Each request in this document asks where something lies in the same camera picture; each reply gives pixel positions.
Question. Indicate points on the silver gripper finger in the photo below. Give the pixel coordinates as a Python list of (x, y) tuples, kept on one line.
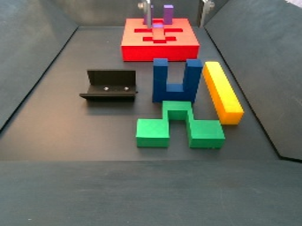
[(146, 7), (208, 6)]

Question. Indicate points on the blue U-shaped block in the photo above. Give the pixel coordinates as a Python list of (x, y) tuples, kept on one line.
[(176, 92)]

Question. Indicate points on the red slotted board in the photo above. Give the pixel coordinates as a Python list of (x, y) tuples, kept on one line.
[(164, 41)]

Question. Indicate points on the purple U-shaped block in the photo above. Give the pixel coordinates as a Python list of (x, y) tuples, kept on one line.
[(169, 14)]

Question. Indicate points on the yellow long bar block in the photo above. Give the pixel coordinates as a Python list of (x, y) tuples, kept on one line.
[(228, 105)]

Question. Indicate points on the green zigzag block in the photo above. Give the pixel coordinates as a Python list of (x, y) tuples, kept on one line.
[(205, 133)]

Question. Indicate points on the black angle bracket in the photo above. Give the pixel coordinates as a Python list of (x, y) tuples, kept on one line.
[(112, 84)]

